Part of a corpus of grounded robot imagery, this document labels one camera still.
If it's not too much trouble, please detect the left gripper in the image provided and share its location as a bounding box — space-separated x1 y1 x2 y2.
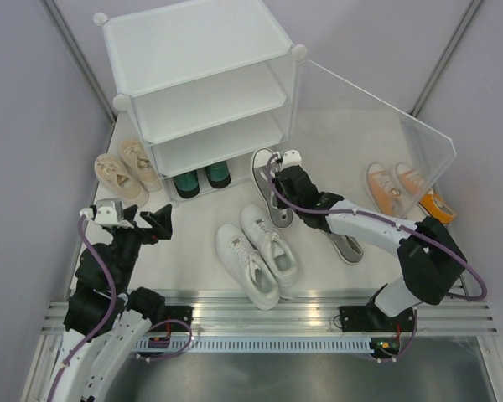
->
111 203 173 289

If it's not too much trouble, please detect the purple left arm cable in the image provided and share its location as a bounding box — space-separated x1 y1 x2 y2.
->
41 217 118 399

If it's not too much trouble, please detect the beige sneaker left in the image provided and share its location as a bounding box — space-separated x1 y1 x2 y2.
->
94 154 148 207

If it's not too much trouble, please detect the grey canvas sneaker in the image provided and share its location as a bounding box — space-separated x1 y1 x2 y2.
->
251 147 293 229
324 232 364 265

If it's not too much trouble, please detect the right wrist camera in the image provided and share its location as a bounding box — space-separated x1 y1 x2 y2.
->
277 150 302 171

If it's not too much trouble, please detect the beige sneaker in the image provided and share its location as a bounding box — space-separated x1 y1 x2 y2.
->
94 154 148 207
118 138 163 193

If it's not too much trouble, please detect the aluminium frame rail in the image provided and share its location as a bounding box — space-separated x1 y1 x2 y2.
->
41 299 500 336

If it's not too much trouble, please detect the green loafer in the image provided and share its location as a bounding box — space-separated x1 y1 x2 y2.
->
173 170 200 199
205 161 231 189

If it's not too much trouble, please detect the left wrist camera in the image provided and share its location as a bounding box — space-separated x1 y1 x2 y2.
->
80 198 133 229

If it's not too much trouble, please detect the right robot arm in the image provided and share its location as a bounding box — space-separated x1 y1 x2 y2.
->
267 166 467 331

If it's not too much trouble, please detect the white sneaker left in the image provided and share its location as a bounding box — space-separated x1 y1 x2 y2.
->
215 224 280 311

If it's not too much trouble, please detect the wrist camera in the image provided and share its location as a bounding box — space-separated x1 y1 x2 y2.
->
277 150 302 171
80 198 133 229

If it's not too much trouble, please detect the white plastic shoe cabinet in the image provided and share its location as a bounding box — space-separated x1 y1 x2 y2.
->
93 1 307 201

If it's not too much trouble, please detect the white sneaker right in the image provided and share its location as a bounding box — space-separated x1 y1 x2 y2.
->
240 204 298 287

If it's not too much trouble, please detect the translucent cabinet door panel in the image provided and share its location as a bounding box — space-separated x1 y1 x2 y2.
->
287 60 456 217

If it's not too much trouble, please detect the orange canvas sneaker left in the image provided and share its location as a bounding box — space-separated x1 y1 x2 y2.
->
366 162 406 218

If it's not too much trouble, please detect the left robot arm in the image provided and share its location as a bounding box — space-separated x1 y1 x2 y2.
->
43 198 173 401

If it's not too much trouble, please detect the orange canvas sneaker right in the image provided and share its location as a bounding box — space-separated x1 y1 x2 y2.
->
395 162 456 224

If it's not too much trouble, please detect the orange canvas sneaker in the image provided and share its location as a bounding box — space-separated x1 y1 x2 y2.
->
395 162 456 224
366 162 406 218

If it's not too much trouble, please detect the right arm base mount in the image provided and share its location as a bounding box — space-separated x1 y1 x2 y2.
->
339 306 415 333

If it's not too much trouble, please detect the beige sneaker right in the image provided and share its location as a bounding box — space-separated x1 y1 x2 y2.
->
118 138 163 193

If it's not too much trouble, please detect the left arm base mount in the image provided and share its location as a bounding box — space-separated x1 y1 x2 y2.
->
148 305 194 337

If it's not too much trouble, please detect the white sneaker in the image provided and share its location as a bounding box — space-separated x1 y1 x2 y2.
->
215 224 280 311
240 204 298 287

